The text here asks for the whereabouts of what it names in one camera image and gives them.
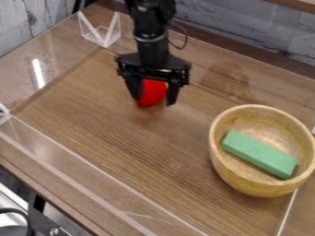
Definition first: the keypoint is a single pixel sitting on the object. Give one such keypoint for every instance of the green rectangular block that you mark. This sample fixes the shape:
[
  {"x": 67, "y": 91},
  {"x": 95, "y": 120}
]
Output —
[{"x": 262, "y": 155}]

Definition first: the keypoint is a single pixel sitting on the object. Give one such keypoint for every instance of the clear acrylic corner bracket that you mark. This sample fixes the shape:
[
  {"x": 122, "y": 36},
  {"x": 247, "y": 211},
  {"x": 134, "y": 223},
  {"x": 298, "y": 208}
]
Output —
[{"x": 102, "y": 35}]

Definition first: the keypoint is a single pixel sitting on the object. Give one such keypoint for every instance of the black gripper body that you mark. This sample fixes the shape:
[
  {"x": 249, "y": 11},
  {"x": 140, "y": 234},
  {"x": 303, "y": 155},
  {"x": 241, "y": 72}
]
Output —
[{"x": 174, "y": 70}]

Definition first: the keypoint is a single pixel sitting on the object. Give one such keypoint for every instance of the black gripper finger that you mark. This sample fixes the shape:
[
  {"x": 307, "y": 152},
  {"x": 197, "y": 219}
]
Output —
[
  {"x": 172, "y": 92},
  {"x": 135, "y": 86}
]

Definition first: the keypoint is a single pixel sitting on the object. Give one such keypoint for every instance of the red toy fruit green stem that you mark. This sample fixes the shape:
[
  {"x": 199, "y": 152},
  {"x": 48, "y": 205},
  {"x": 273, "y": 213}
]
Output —
[{"x": 154, "y": 92}]

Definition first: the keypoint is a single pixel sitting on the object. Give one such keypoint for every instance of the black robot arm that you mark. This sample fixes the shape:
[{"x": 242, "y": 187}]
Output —
[{"x": 152, "y": 62}]

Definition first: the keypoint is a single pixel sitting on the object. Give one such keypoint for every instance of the clear acrylic tray wall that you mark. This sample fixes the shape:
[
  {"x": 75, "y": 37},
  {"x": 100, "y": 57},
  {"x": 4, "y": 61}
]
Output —
[{"x": 104, "y": 203}]

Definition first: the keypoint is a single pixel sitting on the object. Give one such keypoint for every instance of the wooden bowl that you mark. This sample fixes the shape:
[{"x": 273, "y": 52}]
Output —
[{"x": 282, "y": 131}]

